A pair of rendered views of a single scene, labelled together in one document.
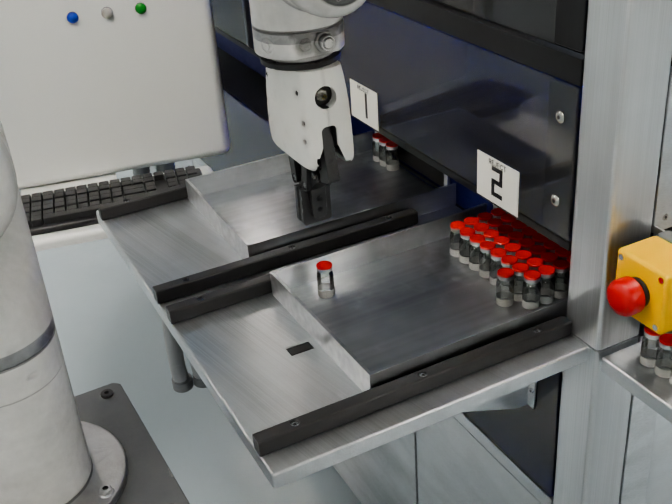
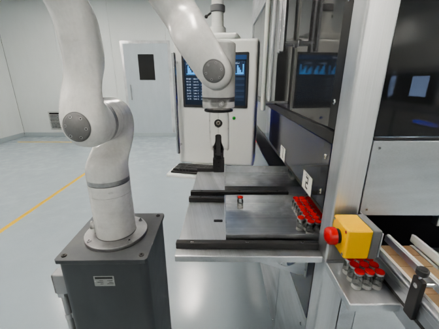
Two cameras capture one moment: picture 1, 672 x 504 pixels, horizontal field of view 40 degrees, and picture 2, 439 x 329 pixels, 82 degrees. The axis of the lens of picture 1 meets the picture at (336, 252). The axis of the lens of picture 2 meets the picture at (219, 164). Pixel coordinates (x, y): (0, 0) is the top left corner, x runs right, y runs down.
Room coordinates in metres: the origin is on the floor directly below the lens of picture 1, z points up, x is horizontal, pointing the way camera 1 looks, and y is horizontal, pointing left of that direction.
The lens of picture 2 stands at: (0.23, -0.28, 1.33)
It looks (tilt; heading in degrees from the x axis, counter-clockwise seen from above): 19 degrees down; 26
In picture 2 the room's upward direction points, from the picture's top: straight up
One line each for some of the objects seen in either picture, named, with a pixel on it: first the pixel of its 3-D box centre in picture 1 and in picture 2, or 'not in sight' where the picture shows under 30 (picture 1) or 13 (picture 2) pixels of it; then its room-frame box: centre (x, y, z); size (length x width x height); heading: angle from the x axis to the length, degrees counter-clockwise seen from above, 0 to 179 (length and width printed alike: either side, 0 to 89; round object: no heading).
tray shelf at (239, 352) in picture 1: (328, 265); (249, 200); (1.10, 0.01, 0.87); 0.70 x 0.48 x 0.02; 25
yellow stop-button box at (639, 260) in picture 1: (663, 282); (353, 235); (0.80, -0.34, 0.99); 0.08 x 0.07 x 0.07; 115
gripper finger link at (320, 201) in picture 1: (319, 195); (218, 162); (0.81, 0.01, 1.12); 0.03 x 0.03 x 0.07; 25
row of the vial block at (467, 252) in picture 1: (492, 263); (302, 214); (1.01, -0.20, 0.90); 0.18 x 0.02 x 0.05; 26
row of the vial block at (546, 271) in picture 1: (506, 258); (308, 214); (1.02, -0.22, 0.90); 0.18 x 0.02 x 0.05; 26
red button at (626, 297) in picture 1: (629, 295); (333, 235); (0.78, -0.30, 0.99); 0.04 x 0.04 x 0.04; 25
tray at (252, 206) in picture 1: (317, 191); (260, 178); (1.28, 0.02, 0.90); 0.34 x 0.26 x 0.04; 115
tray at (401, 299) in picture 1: (435, 288); (275, 216); (0.97, -0.12, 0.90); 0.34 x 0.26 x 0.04; 116
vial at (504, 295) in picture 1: (505, 287); (300, 223); (0.95, -0.21, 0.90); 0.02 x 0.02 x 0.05
